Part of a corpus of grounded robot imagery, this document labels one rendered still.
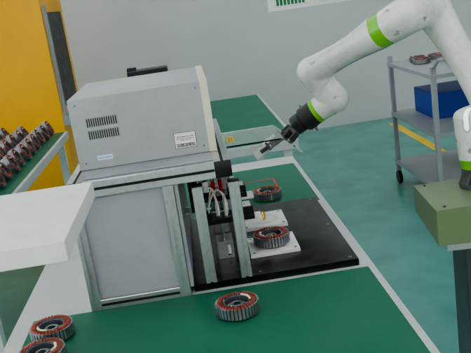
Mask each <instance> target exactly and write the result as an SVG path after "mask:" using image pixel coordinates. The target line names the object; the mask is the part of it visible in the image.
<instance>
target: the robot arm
mask: <svg viewBox="0 0 471 353"><path fill-rule="evenodd" d="M422 29H423V31H424V32H425V33H426V34H427V35H428V37H429V38H430V40H431V41H432V42H433V43H434V45H435V46H436V47H437V49H438V51H439V52H440V53H441V55H442V57H443V58H444V59H445V61H446V63H447V64H448V66H449V67H450V69H451V70H452V72H453V74H454V76H455V77H456V79H457V81H458V83H459V84H460V86H461V88H462V90H463V92H464V94H465V96H466V98H467V100H468V102H469V104H470V105H469V106H465V107H463V108H461V109H459V110H457V111H456V112H455V113H454V115H453V126H454V132H455V137H456V145H457V152H458V160H459V162H460V165H461V177H460V181H459V182H458V183H459V187H460V188H462V189H464V190H470V191H471V41H470V39H469V38H468V36H467V34H466V32H465V30H464V29H463V26H462V24H461V23H460V20H459V19H458V16H457V15H456V12H455V10H454V8H453V5H452V3H451V0H394V1H393V2H391V3H390V4H388V5H387V6H385V7H384V8H382V9H381V10H380V11H378V12H377V13H375V14H374V15H372V16H370V17H368V18H367V19H366V20H365V21H364V22H362V23H361V24H360V25H359V26H357V27H356V28H355V29H354V30H353V31H351V32H350V33H349V34H347V35H345V36H344V37H343V38H342V39H340V40H338V41H337V42H335V43H333V44H331V45H330V46H328V47H327V48H325V49H323V50H321V51H320V52H318V53H316V54H313V55H311V56H309V57H306V58H304V59H302V61H300V63H299V65H298V67H297V70H296V74H297V77H298V79H299V80H300V81H301V83H302V84H303V85H304V86H305V87H306V88H307V89H308V90H309V91H310V93H311V94H312V95H313V98H312V99H311V100H310V101H309V102H307V103H305V104H304V105H303V106H301V105H299V109H297V110H296V114H294V115H293V116H291V117H290V118H289V123H290V124H289V125H286V126H285V127H284V128H283V129H281V130H282V131H283V132H284V133H286V131H287V130H288V129H289V128H290V127H293V128H294V129H295V130H296V131H297V132H298V133H299V134H302V133H303V132H305V131H306V130H313V129H314V128H315V129H316V130H317V131H318V130H319V129H318V125H319V124H320V123H322V122H323V121H324V120H326V119H328V118H329V117H331V116H333V115H335V114H337V113H340V112H342V111H343V110H344V109H345V108H346V107H347V105H348V102H349V96H348V92H347V90H346V89H345V88H344V87H343V86H342V85H341V84H340V83H339V82H338V81H337V80H336V79H335V78H334V77H333V74H335V73H337V72H338V71H340V70H342V69H343V68H345V67H347V66H348V65H350V64H352V63H354V62H356V61H358V60H360V59H362V58H363V57H366V56H368V55H371V54H373V53H376V52H378V51H380V50H383V49H386V48H388V47H389V46H391V45H392V44H394V43H397V42H398V41H401V40H402V39H405V38H406V37H408V36H411V35H412V34H414V33H416V32H418V31H420V30H422ZM283 140H284V139H281V140H276V141H268V142H263V143H262V144H261V147H260V148H259V149H257V150H256V151H255V152H253V153H252V155H253V156H254V157H255V158H256V160H257V159H259V158H260V157H261V156H263V155H264V154H266V153H268V152H269V151H270V150H272V148H274V147H275V146H277V145H278V144H279V143H280V142H282V141H283Z"/></svg>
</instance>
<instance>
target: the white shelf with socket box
mask: <svg viewBox="0 0 471 353"><path fill-rule="evenodd" d="M94 199H95V192H94V188H93V183H92V182H91V181H90V182H85V183H81V184H72V185H67V186H59V187H54V188H45V189H41V190H36V191H27V192H22V193H14V194H9V195H0V272H4V271H9V270H17V269H21V268H30V267H34V266H39V265H48V264H52V263H60V262H65V261H68V260H69V258H70V256H71V253H72V251H73V249H74V246H75V244H76V241H77V239H78V237H79V234H80V232H81V229H82V227H83V224H84V223H85V220H86V217H87V215H88V212H89V211H90V208H91V206H92V203H93V201H94Z"/></svg>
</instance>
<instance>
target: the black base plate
mask: <svg viewBox="0 0 471 353"><path fill-rule="evenodd" d="M253 209H254V212H259V211H260V212H269V211H274V210H279V209H281V210H282V212H283V214H284V216H285V218H286V220H287V222H288V226H283V227H284V228H287V229H288V230H289V232H291V231H292V232H293V234H294V236H295V238H296V240H297V242H298V244H299V246H300V248H301V251H295V252H291V253H286V254H278V255H273V256H265V257H261V258H251V256H250V262H251V267H252V276H251V277H249V276H246V277H243V278H242V275H241V271H240V262H239V257H238V248H237V243H236V234H235V229H234V224H233V222H230V223H228V226H229V231H228V232H225V233H231V235H232V238H233V246H234V251H235V257H232V258H223V259H219V255H218V250H217V242H216V237H215V235H220V234H221V233H214V225H212V226H209V231H210V239H211V244H212V252H213V257H214V265H215V270H216V275H217V282H210V283H209V284H207V282H206V277H205V269H204V264H203V256H202V251H201V247H200V239H199V234H198V226H197V221H196V216H190V220H191V242H192V254H193V276H194V286H195V290H196V292H197V291H206V290H210V289H218V288H223V287H228V286H235V285H240V284H248V283H252V282H261V281H266V280H270V279H278V278H283V277H291V276H295V275H303V274H308V273H312V272H321V271H325V270H333V269H338V268H346V267H350V266H355V265H359V258H358V257H357V255H356V254H355V252H354V251H353V250H352V248H351V247H350V245H349V244H348V243H347V242H346V240H345V238H344V237H343V235H342V234H341V233H340V231H339V230H338V228H337V227H336V226H335V225H334V223H333V221H332V220H331V219H330V217H329V216H328V214H327V213H326V211H325V210H324V209H323V208H322V206H321V204H320V203H319V202H318V200H317V199H316V197H311V198H303V199H298V200H290V201H285V202H277V203H272V204H267V205H259V206H254V207H253Z"/></svg>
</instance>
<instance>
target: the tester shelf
mask: <svg viewBox="0 0 471 353"><path fill-rule="evenodd" d="M213 124H214V133H215V138H216V143H217V151H208V152H203V153H194V154H189V155H181V156H176V157H171V158H163V159H157V160H149V161H144V162H136V163H131V164H126V165H117V166H113V167H104V168H99V169H91V170H86V171H81V169H80V165H79V164H78V165H77V167H76V169H75V170H74V172H73V174H72V175H71V177H70V179H69V180H68V182H67V184H66V186H67V185H72V184H81V183H85V182H90V181H91V182H92V183H93V188H94V192H95V197H101V196H105V195H114V194H119V193H127V192H133V191H140V190H146V189H150V188H159V187H164V186H172V185H177V184H185V183H190V182H194V181H203V180H208V179H217V178H222V177H231V176H233V173H232V167H231V160H230V158H229V155H228V151H227V149H226V145H225V143H224V139H223V137H222V134H221V131H220V129H219V125H218V122H217V119H216V118H213Z"/></svg>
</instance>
